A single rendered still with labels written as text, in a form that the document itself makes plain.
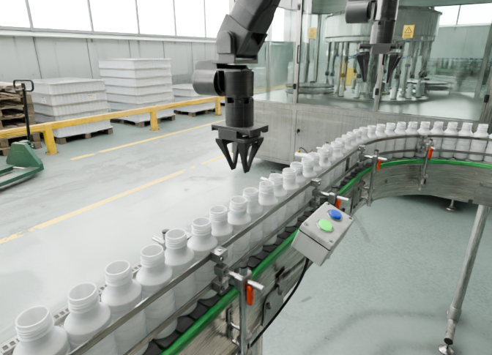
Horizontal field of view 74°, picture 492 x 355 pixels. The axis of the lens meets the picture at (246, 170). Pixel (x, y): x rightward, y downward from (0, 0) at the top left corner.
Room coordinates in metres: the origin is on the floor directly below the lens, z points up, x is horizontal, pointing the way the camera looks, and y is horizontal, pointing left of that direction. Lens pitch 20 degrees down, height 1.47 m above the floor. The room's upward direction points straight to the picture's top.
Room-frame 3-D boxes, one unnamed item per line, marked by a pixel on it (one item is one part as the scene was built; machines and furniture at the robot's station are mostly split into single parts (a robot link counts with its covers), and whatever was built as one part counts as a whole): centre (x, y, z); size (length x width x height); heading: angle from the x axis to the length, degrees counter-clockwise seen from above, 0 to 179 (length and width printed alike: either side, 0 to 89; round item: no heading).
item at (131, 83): (7.40, 2.41, 0.67); 1.23 x 1.04 x 1.35; 56
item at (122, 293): (0.41, 0.19, 1.08); 0.06 x 0.06 x 0.17
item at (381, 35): (0.93, -0.36, 1.51); 0.10 x 0.07 x 0.07; 55
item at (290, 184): (0.84, -0.12, 1.08); 0.06 x 0.06 x 0.17
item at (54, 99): (6.08, 3.34, 0.50); 1.23 x 1.04 x 1.00; 54
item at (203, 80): (0.67, 0.05, 1.45); 0.12 x 0.09 x 0.12; 55
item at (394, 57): (0.92, -0.38, 1.44); 0.07 x 0.07 x 0.09; 55
